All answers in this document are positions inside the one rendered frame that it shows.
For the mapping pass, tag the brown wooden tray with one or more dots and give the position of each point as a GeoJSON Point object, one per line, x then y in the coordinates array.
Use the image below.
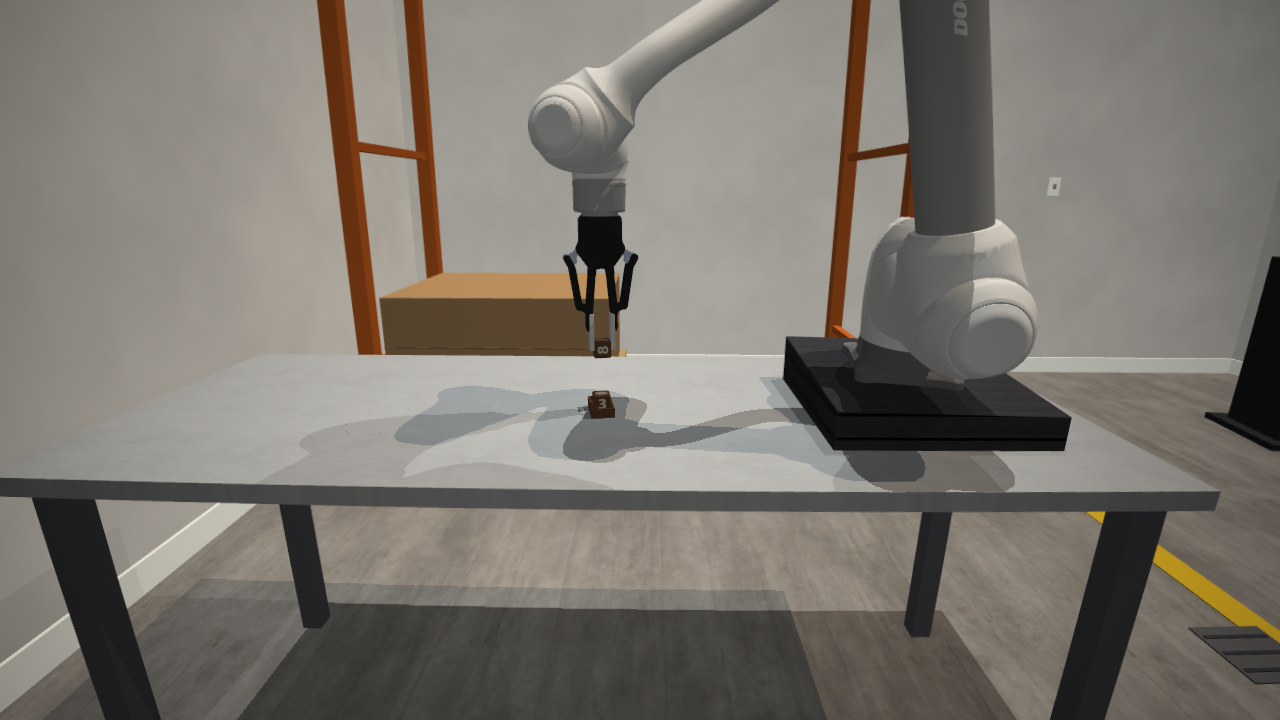
{"type": "Point", "coordinates": [602, 412]}

